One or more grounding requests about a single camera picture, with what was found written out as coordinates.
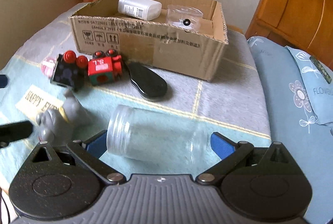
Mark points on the white plastic bottle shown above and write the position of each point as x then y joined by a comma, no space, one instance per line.
146,10

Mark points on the blue floral pillow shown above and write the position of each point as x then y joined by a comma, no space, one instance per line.
318,90

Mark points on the clear plastic chopper bowl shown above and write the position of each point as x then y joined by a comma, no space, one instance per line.
188,18

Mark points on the red toy train car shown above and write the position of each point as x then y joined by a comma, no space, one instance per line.
105,67

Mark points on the clear plastic jar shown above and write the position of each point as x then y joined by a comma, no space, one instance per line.
155,137

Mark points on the wooden bed headboard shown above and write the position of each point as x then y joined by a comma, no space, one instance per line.
305,24

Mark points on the small pink box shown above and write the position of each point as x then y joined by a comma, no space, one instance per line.
48,66

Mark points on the open cardboard box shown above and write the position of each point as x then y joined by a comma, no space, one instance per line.
99,26

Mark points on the black glasses case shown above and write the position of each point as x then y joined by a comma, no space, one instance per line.
150,85

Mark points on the blue floral bed sheet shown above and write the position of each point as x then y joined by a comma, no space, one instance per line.
293,122

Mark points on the dark patterned remote control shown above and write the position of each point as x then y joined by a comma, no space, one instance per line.
321,69

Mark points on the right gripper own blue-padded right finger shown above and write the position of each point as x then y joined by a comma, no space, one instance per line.
232,155

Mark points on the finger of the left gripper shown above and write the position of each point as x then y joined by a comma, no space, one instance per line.
13,132
3,81

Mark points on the grey elephant toy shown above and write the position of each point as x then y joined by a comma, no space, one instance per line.
57,125

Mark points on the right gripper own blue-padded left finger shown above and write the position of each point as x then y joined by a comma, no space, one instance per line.
87,153

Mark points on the black toy train engine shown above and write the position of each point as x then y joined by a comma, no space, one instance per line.
70,70

